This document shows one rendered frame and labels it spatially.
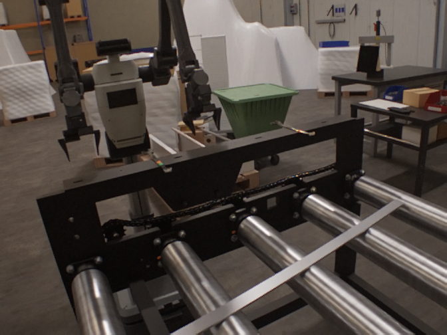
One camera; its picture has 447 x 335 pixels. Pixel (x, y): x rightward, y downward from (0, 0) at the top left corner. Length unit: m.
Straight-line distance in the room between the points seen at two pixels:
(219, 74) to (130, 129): 3.22
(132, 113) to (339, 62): 6.48
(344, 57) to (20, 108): 7.37
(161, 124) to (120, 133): 2.78
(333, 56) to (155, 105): 4.52
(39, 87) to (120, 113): 7.40
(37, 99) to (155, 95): 5.09
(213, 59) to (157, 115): 1.09
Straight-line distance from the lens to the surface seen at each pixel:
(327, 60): 7.87
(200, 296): 0.99
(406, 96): 3.85
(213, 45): 4.86
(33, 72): 9.09
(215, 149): 1.24
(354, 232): 1.21
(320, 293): 1.01
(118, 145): 1.79
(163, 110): 4.49
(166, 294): 2.02
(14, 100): 9.18
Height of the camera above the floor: 1.57
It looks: 20 degrees down
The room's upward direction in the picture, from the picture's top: 5 degrees counter-clockwise
